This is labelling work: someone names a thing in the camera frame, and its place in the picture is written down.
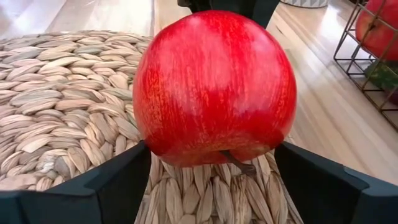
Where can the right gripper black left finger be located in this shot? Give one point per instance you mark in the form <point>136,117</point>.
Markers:
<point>77,205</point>

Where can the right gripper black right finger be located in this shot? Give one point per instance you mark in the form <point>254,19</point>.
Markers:
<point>335,199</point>

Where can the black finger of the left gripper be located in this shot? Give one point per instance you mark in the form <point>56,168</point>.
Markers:
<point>197,4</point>
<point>248,7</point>

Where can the succulent in white patterned pot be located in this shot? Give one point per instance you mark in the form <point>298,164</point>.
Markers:
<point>304,3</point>

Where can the round woven placemat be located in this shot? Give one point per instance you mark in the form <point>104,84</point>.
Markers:
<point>62,93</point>

